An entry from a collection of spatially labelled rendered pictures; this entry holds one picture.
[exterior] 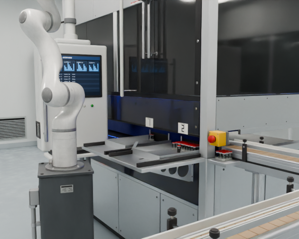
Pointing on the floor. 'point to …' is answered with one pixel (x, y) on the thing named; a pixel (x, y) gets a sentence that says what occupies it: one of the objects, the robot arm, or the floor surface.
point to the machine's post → (208, 105)
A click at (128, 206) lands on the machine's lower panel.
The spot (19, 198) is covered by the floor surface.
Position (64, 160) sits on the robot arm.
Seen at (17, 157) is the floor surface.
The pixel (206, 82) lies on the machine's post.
